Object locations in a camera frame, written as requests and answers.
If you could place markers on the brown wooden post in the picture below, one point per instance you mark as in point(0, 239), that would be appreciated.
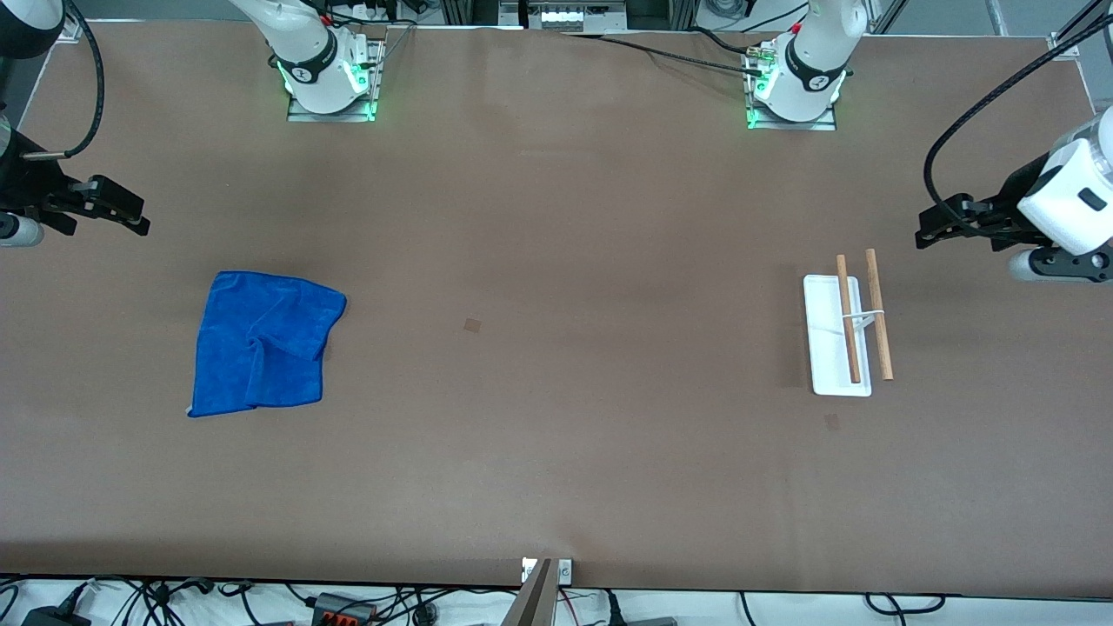
point(535, 600)

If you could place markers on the small metal bracket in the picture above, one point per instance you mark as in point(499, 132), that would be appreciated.
point(565, 571)

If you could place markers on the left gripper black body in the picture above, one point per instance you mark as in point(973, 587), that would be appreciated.
point(1011, 205)

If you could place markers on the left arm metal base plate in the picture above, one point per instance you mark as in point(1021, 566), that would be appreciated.
point(826, 124)

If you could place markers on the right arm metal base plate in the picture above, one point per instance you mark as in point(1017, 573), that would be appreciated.
point(376, 87)

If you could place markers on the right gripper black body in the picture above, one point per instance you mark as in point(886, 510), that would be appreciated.
point(23, 185)

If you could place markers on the white power strip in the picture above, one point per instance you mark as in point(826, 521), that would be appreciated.
point(565, 16)

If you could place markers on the blue microfibre towel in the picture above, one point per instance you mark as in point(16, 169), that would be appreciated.
point(261, 348)

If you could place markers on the black orange power adapter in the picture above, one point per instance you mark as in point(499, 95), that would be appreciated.
point(343, 613)

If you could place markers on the aluminium corner strut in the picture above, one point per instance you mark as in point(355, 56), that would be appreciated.
point(74, 30)
point(1063, 45)

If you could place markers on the white rack with wooden bars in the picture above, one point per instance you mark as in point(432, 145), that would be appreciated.
point(826, 348)

